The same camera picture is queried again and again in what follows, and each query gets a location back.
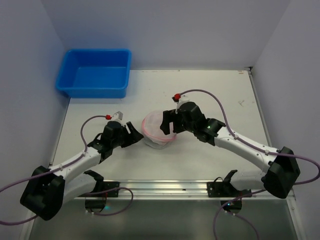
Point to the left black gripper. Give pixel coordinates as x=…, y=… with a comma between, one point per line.
x=127, y=136

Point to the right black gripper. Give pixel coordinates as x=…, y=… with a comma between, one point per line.
x=176, y=122

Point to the white mesh laundry bag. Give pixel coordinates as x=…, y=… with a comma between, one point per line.
x=153, y=135

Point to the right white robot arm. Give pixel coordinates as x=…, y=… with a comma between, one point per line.
x=278, y=169

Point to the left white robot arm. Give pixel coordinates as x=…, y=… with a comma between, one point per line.
x=48, y=189

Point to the blue plastic bin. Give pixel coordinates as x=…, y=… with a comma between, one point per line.
x=95, y=73

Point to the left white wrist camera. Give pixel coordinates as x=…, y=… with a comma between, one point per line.
x=117, y=117

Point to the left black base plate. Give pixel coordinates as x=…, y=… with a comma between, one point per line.
x=105, y=187

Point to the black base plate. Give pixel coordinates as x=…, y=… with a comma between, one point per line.
x=105, y=187
x=223, y=189

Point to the aluminium mounting rail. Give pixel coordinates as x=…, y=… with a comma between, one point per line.
x=162, y=187

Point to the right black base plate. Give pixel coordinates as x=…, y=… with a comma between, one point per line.
x=223, y=189

